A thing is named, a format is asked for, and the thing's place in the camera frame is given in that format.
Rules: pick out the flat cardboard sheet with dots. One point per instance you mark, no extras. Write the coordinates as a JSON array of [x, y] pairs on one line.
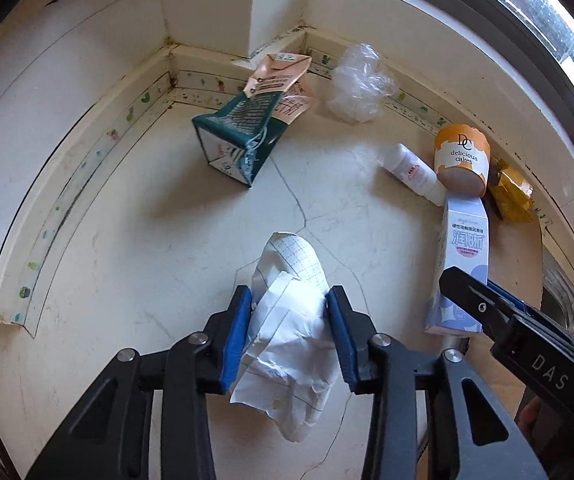
[[517, 255]]

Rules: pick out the person's right hand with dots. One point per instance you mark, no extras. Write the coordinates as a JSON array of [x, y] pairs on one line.
[[529, 415]]

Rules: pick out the white paper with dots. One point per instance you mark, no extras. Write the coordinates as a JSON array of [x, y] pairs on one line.
[[287, 340]]

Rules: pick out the yellow wrapper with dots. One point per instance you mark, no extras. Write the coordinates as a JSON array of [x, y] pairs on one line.
[[509, 195]]

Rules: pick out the orange white paper cake cup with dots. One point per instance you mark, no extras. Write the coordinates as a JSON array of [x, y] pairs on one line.
[[459, 155]]

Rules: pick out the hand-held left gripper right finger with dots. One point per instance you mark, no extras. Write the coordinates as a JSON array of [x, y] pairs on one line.
[[342, 340]]

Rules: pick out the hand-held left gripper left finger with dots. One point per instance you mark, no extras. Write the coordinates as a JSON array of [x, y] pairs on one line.
[[237, 340]]

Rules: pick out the small white bottle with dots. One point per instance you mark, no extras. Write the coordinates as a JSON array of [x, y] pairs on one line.
[[412, 172]]

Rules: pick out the teal carton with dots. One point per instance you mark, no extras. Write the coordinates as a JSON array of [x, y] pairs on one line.
[[232, 130]]

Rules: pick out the peach carton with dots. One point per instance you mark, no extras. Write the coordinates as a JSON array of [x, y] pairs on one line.
[[282, 72]]

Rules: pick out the purple white box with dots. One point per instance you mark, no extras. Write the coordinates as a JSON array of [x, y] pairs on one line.
[[459, 250]]

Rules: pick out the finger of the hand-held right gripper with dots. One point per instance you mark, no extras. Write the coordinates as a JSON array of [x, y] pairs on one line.
[[477, 305], [509, 297]]

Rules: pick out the clear plastic bag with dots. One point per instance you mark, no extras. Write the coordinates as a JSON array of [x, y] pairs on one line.
[[359, 85]]

